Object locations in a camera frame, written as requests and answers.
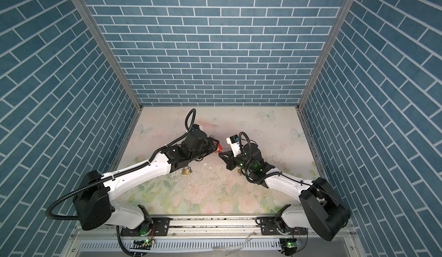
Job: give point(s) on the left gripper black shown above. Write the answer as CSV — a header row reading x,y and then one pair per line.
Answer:
x,y
206,140

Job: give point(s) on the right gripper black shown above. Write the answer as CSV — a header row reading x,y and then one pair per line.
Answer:
x,y
230,160

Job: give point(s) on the red padlock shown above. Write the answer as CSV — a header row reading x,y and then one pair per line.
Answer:
x,y
219,148

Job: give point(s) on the brass padlock with key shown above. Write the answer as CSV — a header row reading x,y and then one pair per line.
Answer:
x,y
187,170

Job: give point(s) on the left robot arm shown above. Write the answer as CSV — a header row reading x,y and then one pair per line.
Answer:
x,y
97,205

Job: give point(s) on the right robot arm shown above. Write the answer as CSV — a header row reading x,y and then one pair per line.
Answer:
x,y
324,210

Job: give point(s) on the right controller board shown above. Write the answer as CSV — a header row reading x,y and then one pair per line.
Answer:
x,y
289,246

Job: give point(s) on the controller board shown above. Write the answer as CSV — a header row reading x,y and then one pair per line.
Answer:
x,y
289,246
141,244

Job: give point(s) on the left controller board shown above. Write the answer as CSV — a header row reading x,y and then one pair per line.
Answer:
x,y
141,244

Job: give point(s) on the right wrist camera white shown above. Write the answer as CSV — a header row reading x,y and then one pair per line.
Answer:
x,y
234,143

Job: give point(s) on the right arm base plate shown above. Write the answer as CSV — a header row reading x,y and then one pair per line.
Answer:
x,y
271,226

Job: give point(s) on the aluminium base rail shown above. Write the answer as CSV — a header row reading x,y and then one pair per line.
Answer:
x,y
212,235

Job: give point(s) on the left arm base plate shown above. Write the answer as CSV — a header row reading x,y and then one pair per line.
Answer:
x,y
156,226

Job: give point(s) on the left corner aluminium post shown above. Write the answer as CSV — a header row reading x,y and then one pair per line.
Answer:
x,y
97,35

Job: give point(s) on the corner aluminium post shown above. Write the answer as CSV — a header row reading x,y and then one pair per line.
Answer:
x,y
332,36
97,35

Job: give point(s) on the right corner aluminium post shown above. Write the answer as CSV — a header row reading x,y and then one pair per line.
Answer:
x,y
332,36

